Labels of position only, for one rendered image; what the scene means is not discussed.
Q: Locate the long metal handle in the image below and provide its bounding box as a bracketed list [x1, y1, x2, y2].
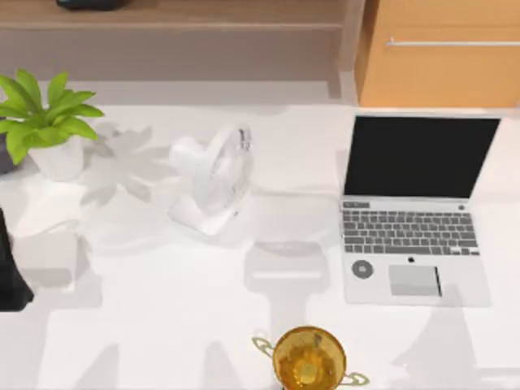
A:
[383, 37, 520, 48]

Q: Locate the white desk fan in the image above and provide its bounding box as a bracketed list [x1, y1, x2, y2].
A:
[167, 121, 254, 236]

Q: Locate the green plant in white pot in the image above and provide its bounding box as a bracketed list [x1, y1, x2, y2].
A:
[0, 68, 106, 182]

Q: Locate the silver laptop with black screen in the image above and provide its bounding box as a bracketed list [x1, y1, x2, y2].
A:
[339, 114, 503, 308]

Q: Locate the orange wooden cupboard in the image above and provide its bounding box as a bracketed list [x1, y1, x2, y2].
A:
[353, 0, 520, 110]

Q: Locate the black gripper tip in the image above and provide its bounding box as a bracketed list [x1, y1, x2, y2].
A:
[0, 207, 35, 313]

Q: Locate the dark object on shelf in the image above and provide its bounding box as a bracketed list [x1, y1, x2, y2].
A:
[54, 0, 130, 11]

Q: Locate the open wooden shelf unit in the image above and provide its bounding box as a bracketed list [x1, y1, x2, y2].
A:
[0, 0, 366, 101]

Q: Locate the gold trophy cup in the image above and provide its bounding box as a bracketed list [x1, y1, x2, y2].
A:
[251, 325, 370, 390]

